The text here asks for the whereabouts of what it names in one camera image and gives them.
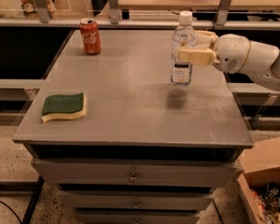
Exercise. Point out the metal railing with posts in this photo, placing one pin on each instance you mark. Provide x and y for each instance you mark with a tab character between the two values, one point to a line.
146	14

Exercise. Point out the grey drawer cabinet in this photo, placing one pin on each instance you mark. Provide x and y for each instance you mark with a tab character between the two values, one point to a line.
147	151

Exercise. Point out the clear plastic water bottle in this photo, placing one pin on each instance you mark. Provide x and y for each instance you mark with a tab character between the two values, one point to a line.
183	41

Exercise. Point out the green and yellow sponge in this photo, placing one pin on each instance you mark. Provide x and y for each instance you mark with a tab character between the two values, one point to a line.
64	107

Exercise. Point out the cardboard box with snacks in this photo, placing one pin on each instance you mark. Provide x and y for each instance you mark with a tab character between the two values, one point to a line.
261	165

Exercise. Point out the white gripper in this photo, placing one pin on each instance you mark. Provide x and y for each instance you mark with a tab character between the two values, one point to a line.
231	54

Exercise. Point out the red cola can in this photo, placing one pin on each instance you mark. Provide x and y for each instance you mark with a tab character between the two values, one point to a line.
90	36

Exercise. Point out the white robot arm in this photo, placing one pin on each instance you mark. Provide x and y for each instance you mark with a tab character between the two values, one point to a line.
262	65

